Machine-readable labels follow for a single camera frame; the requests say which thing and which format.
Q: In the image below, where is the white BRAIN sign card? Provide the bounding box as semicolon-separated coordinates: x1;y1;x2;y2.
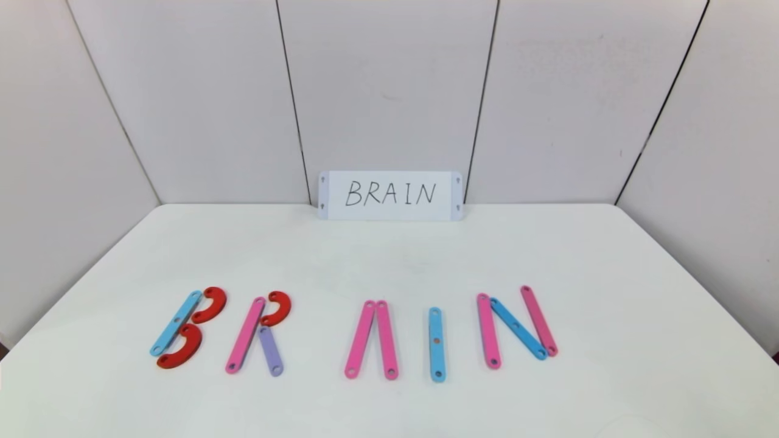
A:
318;171;464;221

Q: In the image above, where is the long blue bar orange dot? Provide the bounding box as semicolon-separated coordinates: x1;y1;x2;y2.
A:
428;307;447;383

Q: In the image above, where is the short purple bar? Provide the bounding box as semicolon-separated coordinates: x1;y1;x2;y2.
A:
257;326;284;377

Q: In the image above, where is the short blue bar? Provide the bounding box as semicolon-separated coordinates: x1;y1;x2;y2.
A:
489;297;548;361

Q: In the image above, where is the large red curved piece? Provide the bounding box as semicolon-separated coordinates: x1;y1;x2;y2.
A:
191;287;227;324
156;324;203;370

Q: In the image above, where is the small red curved piece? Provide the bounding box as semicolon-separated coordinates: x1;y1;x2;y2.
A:
260;291;292;327

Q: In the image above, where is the short pink bar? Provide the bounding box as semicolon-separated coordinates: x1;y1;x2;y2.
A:
520;285;559;358

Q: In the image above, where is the long pink bar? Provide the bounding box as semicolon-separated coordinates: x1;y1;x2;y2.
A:
476;293;502;370
376;301;400;381
344;300;376;380
225;296;267;374

